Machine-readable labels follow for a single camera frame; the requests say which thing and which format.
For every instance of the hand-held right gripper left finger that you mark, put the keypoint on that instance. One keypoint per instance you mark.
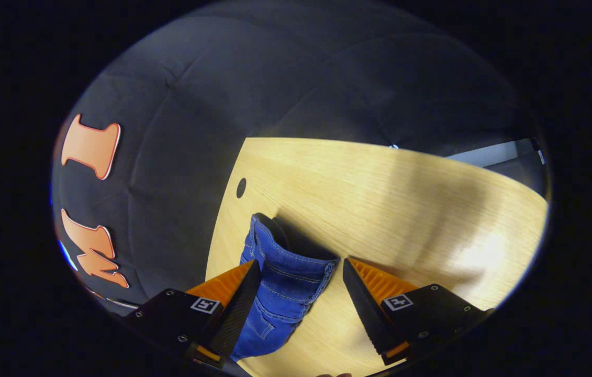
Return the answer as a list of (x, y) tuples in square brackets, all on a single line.
[(235, 314)]

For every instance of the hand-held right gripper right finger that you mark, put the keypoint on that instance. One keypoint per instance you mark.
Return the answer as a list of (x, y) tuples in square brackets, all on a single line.
[(366, 306)]

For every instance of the blue jeans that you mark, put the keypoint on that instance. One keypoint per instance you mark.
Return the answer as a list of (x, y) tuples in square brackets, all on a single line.
[(285, 285)]

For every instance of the black backdrop cloth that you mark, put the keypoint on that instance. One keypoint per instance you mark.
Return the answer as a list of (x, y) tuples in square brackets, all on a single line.
[(285, 78)]

